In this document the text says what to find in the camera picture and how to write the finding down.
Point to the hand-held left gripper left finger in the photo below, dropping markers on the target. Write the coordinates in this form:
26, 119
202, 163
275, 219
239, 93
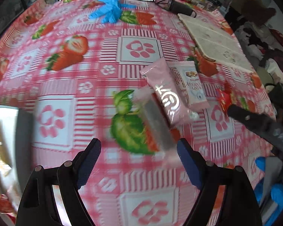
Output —
87, 167

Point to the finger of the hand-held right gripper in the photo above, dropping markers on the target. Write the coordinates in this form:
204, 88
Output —
246, 115

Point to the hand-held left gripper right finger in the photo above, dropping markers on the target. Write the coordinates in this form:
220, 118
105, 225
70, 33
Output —
191, 167

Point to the red snack packet yellow label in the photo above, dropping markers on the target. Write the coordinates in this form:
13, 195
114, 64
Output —
222, 98

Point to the clear plastic snack packet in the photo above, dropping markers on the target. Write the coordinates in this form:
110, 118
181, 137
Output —
155, 120

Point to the white snack packet pink edges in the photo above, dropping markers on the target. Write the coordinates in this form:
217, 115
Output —
191, 87

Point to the pink snack packet silver print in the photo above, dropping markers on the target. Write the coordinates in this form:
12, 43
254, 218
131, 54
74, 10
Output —
165, 91

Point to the person's right hand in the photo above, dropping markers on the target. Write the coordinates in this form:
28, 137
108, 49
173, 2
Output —
281, 194

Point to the green cushion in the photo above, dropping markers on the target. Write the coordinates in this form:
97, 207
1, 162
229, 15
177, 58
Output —
265, 76

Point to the strawberry print tablecloth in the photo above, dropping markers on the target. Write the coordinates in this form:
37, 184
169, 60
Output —
85, 113

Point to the pile of clothes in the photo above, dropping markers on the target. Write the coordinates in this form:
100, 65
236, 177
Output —
261, 40

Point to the black power adapter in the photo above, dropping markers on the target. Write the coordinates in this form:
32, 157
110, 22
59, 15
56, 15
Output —
182, 8

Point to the crumpled blue disposable gloves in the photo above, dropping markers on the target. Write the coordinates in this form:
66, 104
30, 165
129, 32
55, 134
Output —
108, 9

